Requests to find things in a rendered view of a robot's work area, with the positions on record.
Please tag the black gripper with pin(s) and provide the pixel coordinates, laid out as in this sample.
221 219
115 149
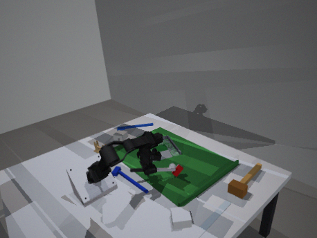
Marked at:
147 166

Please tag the green flat mat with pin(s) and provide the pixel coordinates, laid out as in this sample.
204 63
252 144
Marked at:
199 166

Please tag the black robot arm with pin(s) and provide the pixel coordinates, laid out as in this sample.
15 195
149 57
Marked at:
99 170

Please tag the brown wooden mallet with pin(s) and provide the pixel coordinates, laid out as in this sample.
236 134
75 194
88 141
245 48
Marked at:
239 189

